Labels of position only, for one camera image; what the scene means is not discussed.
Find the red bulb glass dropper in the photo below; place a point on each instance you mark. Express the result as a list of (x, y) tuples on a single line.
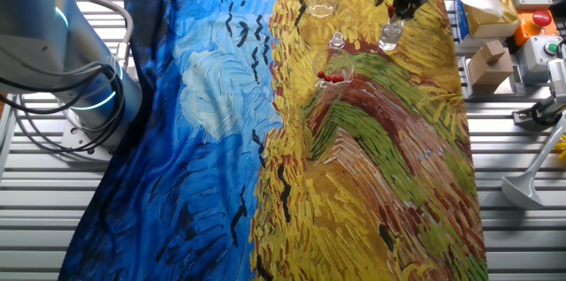
[(391, 10), (327, 78), (334, 79), (340, 78), (320, 74)]

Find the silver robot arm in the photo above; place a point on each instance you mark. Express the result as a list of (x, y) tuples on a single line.
[(44, 29)]

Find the clear glass bottle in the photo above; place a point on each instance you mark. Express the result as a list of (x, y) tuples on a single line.
[(390, 38)]

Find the small clear glass vial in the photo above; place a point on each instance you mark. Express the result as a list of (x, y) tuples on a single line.
[(336, 42)]

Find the yellow blue tissue pack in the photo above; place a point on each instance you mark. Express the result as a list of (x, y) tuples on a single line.
[(486, 7)]

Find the brown cardboard box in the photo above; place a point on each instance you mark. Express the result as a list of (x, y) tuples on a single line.
[(488, 66)]

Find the orange box red button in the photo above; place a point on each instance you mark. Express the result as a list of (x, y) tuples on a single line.
[(537, 25)]

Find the grey box green button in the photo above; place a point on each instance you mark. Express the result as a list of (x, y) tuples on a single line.
[(537, 53)]

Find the black table clamp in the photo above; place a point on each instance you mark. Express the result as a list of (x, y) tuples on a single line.
[(537, 113)]

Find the yellow plastic piece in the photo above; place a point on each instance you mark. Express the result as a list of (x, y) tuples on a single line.
[(561, 148)]

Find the white plastic ladle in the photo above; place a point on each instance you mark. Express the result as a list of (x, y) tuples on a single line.
[(524, 188)]

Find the Van Gogh painting tablecloth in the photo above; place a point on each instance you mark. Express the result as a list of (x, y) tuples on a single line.
[(199, 161)]

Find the grey base conduit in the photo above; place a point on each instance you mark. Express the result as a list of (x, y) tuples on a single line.
[(128, 18)]

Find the silver clamp mounted camera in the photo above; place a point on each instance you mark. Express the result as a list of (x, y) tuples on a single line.
[(558, 80)]

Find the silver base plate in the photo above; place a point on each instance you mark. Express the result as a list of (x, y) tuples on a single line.
[(75, 139)]

